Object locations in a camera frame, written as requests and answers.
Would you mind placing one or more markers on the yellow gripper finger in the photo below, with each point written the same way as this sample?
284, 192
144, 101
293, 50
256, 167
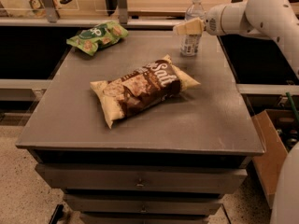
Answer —
193, 26

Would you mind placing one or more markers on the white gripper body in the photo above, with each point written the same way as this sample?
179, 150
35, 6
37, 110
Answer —
213, 22

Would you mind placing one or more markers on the clear plastic water bottle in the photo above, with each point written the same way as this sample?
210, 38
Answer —
190, 43

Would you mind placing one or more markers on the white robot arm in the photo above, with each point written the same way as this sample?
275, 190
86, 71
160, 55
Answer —
269, 19

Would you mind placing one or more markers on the brown and cream chip bag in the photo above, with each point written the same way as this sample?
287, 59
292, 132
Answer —
146, 86

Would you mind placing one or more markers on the green rice chip bag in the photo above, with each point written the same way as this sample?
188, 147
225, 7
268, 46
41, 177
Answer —
99, 37

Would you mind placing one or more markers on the orange snack bag behind glass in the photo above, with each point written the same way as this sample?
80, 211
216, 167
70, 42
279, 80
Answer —
38, 7

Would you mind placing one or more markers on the green pole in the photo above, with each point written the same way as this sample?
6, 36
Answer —
293, 107

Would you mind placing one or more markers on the cardboard box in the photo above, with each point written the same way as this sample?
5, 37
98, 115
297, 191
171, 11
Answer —
270, 125

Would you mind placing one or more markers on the grey drawer cabinet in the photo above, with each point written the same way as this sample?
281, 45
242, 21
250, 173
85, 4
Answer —
206, 127

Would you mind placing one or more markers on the top cabinet drawer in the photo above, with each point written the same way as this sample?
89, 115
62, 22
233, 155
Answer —
141, 178

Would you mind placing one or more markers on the cabinet drawer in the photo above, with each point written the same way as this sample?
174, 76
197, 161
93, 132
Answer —
98, 218
143, 204
141, 178

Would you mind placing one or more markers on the middle cabinet drawer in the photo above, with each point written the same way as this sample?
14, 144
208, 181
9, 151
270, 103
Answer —
143, 204

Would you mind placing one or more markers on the bottom cabinet drawer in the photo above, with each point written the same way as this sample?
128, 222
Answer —
98, 218

